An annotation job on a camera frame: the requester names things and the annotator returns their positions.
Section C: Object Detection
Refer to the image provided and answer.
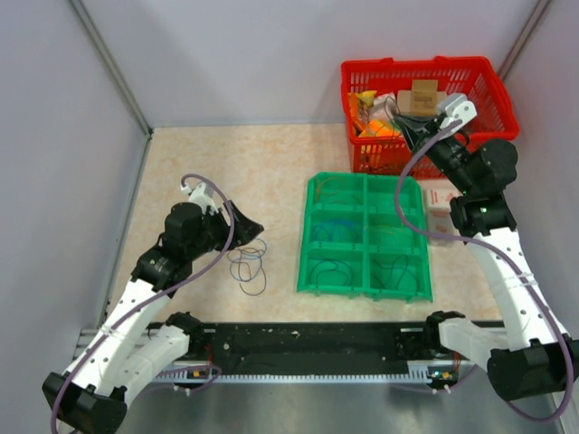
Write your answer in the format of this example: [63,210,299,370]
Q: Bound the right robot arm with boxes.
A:
[393,93,578,401]

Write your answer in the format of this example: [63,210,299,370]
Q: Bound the brown wire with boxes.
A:
[382,95,403,123]

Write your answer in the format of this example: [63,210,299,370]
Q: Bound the green compartment tray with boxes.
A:
[297,172,433,303]

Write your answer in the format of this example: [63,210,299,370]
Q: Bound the yellow green wire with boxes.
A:
[370,223,415,245]

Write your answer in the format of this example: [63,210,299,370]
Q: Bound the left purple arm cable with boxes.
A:
[49,173,236,434]

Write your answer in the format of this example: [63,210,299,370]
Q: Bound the white red snack packet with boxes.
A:
[423,188,460,214]

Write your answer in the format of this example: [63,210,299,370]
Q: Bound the cable bundle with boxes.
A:
[226,237,269,296]

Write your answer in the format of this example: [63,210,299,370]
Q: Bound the orange snack packet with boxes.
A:
[358,119,401,138]

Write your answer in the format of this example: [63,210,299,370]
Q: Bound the dark wire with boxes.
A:
[309,259,354,286]
[379,254,420,290]

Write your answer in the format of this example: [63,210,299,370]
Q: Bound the yellow snack packet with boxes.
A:
[355,90,377,108]

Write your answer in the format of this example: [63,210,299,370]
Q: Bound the brown cardboard box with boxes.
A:
[397,80,448,117]

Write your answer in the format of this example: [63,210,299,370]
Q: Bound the red plastic basket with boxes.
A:
[341,56,520,175]

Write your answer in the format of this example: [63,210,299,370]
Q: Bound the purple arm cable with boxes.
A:
[49,173,236,434]
[394,118,576,424]

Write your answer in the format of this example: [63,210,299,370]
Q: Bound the grey red packet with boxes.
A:
[426,212,456,246]

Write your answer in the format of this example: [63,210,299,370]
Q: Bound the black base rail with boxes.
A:
[176,322,464,376]

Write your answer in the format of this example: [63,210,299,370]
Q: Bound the blue wires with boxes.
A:
[311,218,363,245]

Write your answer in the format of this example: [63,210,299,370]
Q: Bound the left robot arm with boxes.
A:
[43,175,264,433]

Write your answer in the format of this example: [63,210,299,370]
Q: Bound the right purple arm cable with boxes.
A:
[394,118,576,424]

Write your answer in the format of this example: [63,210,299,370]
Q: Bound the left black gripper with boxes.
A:
[186,200,263,259]

